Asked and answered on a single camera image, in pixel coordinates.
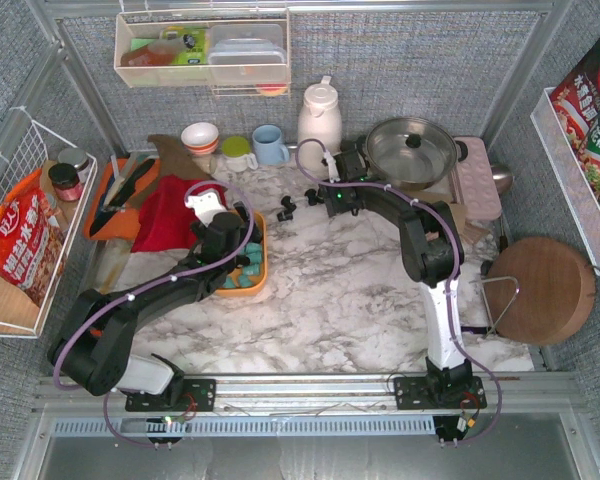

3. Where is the black coffee capsule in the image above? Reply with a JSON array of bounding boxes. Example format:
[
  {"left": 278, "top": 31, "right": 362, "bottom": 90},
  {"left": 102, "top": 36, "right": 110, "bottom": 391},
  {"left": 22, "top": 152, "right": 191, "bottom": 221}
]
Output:
[
  {"left": 304, "top": 189, "right": 324, "bottom": 206},
  {"left": 277, "top": 210, "right": 294, "bottom": 222},
  {"left": 281, "top": 196, "right": 296, "bottom": 210}
]

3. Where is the orange storage basket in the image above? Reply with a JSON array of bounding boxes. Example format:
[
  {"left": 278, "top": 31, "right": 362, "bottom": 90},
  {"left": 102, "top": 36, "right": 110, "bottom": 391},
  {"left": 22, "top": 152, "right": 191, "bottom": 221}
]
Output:
[{"left": 215, "top": 212, "right": 268, "bottom": 297}]

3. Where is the cork mat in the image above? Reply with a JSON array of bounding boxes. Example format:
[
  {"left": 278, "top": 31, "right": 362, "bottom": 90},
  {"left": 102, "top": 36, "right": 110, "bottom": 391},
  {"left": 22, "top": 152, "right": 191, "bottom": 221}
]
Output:
[{"left": 448, "top": 203, "right": 468, "bottom": 235}]

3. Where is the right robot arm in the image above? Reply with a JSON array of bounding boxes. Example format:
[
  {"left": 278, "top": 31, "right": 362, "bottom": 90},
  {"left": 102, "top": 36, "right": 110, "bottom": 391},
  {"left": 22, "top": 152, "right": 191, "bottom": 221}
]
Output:
[{"left": 319, "top": 151, "right": 474, "bottom": 408}]

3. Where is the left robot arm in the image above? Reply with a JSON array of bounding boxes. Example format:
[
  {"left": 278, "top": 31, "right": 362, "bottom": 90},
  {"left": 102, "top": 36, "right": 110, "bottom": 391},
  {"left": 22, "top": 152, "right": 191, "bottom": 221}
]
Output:
[{"left": 48, "top": 207, "right": 256, "bottom": 396}]

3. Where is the green packet in basket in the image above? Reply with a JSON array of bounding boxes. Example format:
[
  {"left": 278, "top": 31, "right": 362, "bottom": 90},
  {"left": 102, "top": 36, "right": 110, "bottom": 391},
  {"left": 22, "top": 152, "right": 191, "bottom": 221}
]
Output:
[{"left": 159, "top": 25, "right": 208, "bottom": 65}]

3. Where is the red cloth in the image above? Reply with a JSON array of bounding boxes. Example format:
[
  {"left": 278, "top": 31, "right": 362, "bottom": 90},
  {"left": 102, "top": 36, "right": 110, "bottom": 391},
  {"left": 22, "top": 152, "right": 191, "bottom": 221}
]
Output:
[{"left": 128, "top": 175, "right": 211, "bottom": 253}]

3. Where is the steel pot with lid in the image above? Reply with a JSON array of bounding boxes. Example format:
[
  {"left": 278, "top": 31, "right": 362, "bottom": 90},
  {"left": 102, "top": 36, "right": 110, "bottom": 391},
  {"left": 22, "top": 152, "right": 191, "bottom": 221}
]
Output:
[{"left": 362, "top": 117, "right": 468, "bottom": 191}]

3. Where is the white thermos jug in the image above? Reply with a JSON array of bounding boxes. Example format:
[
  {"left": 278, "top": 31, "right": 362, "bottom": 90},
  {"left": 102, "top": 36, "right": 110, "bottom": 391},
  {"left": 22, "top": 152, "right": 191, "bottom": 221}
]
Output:
[{"left": 297, "top": 76, "right": 342, "bottom": 178}]

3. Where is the green lidded cup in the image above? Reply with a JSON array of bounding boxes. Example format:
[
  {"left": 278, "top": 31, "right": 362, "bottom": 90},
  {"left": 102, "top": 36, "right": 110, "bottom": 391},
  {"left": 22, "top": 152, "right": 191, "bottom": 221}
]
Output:
[{"left": 221, "top": 136, "right": 258, "bottom": 173}]

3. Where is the brown felt cloth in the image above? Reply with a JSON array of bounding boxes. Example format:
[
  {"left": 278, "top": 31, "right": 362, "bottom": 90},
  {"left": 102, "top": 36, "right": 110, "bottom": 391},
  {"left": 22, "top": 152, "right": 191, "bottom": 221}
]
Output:
[{"left": 128, "top": 134, "right": 212, "bottom": 209}]

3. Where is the blue mug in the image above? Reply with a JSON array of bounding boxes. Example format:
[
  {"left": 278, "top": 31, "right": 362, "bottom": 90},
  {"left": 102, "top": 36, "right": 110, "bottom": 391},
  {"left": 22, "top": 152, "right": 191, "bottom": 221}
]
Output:
[{"left": 252, "top": 125, "right": 290, "bottom": 166}]

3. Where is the white orange striped bowl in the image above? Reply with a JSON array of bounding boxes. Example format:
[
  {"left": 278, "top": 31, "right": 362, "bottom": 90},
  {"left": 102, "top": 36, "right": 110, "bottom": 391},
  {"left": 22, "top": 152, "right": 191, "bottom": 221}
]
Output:
[{"left": 180, "top": 122, "right": 219, "bottom": 156}]

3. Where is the orange cutting tray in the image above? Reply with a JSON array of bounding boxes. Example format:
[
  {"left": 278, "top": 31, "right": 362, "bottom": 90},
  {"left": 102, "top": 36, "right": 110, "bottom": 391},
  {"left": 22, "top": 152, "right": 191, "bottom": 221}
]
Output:
[{"left": 82, "top": 157, "right": 162, "bottom": 242}]

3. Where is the black kitchen knife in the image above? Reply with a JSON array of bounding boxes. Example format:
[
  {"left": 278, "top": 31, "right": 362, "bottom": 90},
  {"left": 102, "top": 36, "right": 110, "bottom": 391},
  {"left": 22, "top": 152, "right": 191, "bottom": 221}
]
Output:
[{"left": 88, "top": 158, "right": 157, "bottom": 237}]

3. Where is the pink egg tray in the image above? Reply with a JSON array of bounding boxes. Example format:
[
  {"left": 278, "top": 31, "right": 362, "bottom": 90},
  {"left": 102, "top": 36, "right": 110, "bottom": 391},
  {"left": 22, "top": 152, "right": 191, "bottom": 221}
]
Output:
[{"left": 451, "top": 137, "right": 502, "bottom": 221}]

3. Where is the striped oven mitt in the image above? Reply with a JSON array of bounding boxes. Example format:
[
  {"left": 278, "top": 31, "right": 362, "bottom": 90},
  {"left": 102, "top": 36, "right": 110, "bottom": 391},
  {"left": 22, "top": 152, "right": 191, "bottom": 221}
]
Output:
[{"left": 460, "top": 222, "right": 497, "bottom": 245}]

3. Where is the steel ladle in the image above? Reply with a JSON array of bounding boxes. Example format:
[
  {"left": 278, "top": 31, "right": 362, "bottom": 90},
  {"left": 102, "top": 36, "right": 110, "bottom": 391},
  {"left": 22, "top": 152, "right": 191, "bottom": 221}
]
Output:
[{"left": 491, "top": 163, "right": 515, "bottom": 196}]

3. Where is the silver lidded jar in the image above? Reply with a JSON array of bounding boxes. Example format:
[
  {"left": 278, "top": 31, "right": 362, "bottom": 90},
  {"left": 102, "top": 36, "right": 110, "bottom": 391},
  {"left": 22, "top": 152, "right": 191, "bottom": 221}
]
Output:
[{"left": 57, "top": 147, "right": 90, "bottom": 175}]

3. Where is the dark lidded jar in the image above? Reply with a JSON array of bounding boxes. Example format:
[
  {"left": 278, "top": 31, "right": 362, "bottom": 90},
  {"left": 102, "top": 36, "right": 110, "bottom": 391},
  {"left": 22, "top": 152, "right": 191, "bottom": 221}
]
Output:
[{"left": 48, "top": 163, "right": 83, "bottom": 202}]

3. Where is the clear plastic container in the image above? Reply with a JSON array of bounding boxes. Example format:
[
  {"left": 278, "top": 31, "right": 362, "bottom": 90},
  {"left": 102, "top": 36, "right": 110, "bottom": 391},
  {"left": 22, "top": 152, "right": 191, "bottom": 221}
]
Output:
[{"left": 207, "top": 23, "right": 287, "bottom": 86}]

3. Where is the metal board stand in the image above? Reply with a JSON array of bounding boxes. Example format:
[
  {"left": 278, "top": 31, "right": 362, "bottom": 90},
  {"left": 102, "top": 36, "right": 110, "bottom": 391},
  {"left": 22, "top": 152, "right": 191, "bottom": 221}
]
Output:
[{"left": 471, "top": 275, "right": 520, "bottom": 338}]

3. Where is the red snack bag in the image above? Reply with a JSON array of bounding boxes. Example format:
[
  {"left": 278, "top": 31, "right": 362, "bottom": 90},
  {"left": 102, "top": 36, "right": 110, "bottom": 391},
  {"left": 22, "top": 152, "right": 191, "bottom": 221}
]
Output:
[{"left": 0, "top": 169, "right": 64, "bottom": 306}]

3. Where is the round wooden cutting board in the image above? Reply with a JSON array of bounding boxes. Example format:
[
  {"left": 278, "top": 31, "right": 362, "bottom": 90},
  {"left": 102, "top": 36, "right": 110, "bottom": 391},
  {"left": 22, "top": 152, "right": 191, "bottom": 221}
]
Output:
[{"left": 486, "top": 236, "right": 596, "bottom": 346}]

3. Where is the red seasoning packet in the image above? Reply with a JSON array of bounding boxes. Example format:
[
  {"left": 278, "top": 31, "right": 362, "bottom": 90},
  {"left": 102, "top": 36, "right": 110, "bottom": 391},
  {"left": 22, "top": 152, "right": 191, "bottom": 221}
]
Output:
[{"left": 549, "top": 37, "right": 600, "bottom": 152}]

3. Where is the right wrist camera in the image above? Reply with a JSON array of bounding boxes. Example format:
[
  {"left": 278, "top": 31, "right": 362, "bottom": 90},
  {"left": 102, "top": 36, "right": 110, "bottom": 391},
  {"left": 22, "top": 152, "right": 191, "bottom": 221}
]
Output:
[{"left": 324, "top": 152, "right": 340, "bottom": 183}]

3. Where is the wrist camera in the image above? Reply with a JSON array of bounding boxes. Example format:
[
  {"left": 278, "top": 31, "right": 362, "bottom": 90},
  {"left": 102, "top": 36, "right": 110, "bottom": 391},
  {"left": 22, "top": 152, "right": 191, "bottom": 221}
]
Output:
[
  {"left": 184, "top": 189, "right": 227, "bottom": 227},
  {"left": 324, "top": 152, "right": 340, "bottom": 183}
]

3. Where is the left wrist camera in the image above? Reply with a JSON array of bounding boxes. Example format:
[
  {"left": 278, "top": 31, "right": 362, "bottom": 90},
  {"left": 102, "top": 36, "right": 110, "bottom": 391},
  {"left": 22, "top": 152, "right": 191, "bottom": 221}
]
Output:
[{"left": 184, "top": 189, "right": 227, "bottom": 227}]

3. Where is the white handled knife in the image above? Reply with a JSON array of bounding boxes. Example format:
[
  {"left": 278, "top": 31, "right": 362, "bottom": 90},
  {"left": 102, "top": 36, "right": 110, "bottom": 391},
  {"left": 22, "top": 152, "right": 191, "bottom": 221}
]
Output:
[{"left": 103, "top": 158, "right": 136, "bottom": 206}]

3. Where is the white wall basket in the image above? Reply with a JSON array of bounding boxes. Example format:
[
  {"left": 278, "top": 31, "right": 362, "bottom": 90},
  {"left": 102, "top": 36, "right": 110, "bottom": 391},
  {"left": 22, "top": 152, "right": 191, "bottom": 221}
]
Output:
[{"left": 114, "top": 8, "right": 291, "bottom": 96}]

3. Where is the left wire basket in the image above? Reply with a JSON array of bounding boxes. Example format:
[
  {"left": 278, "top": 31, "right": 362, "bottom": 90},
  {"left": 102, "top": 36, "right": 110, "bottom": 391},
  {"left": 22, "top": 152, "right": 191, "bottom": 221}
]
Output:
[{"left": 0, "top": 106, "right": 98, "bottom": 338}]

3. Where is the wire basket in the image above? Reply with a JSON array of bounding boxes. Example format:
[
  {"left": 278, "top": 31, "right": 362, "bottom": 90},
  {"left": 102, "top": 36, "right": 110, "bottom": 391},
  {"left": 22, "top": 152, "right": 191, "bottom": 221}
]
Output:
[
  {"left": 0, "top": 106, "right": 98, "bottom": 338},
  {"left": 530, "top": 87, "right": 600, "bottom": 268}
]

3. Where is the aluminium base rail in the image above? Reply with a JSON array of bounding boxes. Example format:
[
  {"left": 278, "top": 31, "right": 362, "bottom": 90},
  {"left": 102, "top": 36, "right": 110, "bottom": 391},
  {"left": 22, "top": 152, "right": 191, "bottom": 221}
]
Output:
[{"left": 34, "top": 372, "right": 585, "bottom": 446}]

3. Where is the right wire basket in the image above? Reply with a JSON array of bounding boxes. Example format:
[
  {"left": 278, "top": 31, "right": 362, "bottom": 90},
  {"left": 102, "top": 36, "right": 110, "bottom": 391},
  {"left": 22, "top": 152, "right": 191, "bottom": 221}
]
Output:
[{"left": 530, "top": 87, "right": 600, "bottom": 268}]

